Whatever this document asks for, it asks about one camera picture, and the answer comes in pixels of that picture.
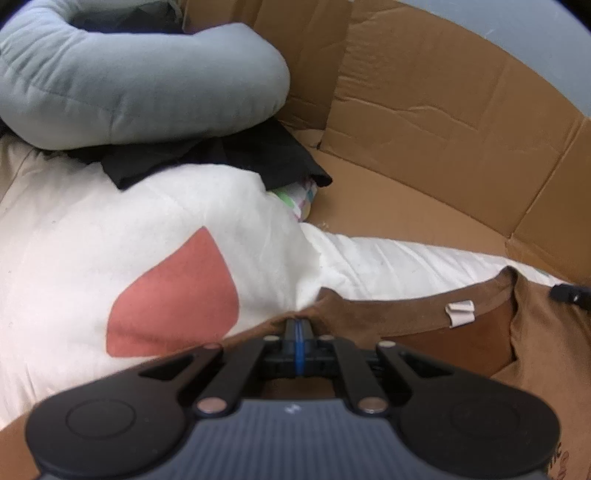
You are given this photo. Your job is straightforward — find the brown printed t-shirt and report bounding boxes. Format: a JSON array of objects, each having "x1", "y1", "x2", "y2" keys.
[{"x1": 1, "y1": 267, "x2": 590, "y2": 479}]

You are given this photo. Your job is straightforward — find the black cloth under neck pillow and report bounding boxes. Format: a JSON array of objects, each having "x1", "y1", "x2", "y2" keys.
[{"x1": 66, "y1": 118, "x2": 332, "y2": 190}]

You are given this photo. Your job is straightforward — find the cream bear print blanket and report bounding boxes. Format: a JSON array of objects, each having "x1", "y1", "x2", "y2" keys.
[{"x1": 0, "y1": 135, "x2": 571, "y2": 432}]

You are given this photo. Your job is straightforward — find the flattened brown cardboard box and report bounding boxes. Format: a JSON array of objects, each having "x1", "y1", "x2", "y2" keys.
[{"x1": 182, "y1": 1, "x2": 590, "y2": 284}]

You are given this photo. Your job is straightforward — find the grey neck pillow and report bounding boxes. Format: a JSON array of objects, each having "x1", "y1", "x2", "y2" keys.
[{"x1": 1, "y1": 1, "x2": 290, "y2": 150}]

